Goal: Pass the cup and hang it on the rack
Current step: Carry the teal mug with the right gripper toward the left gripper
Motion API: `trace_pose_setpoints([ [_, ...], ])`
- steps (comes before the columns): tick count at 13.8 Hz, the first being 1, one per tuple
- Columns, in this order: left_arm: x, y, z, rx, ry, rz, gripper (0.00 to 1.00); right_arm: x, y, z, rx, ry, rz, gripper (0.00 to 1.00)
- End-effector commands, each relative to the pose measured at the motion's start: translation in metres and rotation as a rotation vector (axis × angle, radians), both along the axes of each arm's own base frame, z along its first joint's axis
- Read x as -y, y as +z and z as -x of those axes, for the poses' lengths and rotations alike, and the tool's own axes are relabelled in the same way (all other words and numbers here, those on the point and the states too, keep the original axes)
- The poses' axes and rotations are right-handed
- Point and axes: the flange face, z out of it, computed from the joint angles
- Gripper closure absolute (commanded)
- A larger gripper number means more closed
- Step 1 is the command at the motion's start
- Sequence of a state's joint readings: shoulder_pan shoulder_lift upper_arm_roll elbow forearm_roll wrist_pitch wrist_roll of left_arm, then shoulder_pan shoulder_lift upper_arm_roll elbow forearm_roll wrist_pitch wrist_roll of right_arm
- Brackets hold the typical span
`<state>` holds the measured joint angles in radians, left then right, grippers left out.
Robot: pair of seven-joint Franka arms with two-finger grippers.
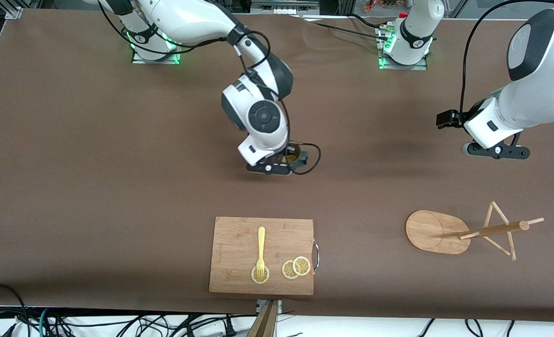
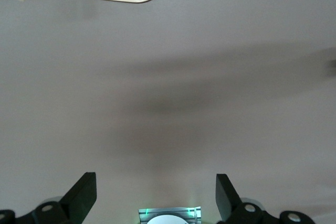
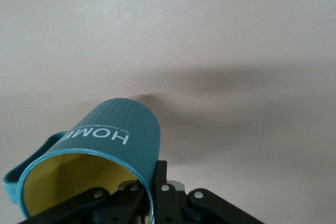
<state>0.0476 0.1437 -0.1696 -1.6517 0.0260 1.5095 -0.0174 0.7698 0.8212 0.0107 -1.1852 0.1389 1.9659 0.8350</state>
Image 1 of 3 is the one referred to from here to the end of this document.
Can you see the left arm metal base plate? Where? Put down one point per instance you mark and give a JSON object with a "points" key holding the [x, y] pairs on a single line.
{"points": [[403, 67]]}

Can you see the metal clamp bracket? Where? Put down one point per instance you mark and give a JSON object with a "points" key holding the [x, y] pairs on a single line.
{"points": [[259, 306]]}

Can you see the aluminium frame corner bracket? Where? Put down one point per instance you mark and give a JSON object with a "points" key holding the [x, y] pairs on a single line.
{"points": [[14, 12]]}

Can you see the yellow plastic fork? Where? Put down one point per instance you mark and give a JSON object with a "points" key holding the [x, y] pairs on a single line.
{"points": [[261, 243]]}

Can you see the teal cup with yellow inside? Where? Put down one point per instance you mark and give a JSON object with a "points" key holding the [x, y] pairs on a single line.
{"points": [[292, 157]]}

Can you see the wooden stand leg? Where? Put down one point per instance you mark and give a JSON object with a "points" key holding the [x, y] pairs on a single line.
{"points": [[265, 323]]}

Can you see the white power strip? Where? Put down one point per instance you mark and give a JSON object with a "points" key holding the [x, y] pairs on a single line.
{"points": [[284, 7]]}

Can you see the wooden cup rack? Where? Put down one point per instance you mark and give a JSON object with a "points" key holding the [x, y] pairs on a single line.
{"points": [[431, 231]]}

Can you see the wooden cutting board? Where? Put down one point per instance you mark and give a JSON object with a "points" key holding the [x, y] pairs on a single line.
{"points": [[235, 248]]}

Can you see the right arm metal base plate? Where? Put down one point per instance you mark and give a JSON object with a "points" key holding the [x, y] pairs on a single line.
{"points": [[155, 61]]}

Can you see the lemon slice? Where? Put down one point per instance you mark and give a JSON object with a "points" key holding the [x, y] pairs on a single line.
{"points": [[287, 271], [266, 277], [301, 266]]}

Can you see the orange decoration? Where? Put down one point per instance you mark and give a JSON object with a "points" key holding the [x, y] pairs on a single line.
{"points": [[375, 5]]}

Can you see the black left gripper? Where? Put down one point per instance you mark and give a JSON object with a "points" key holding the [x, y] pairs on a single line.
{"points": [[460, 117]]}

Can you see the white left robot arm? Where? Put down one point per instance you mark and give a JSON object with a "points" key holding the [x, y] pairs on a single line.
{"points": [[539, 93]]}

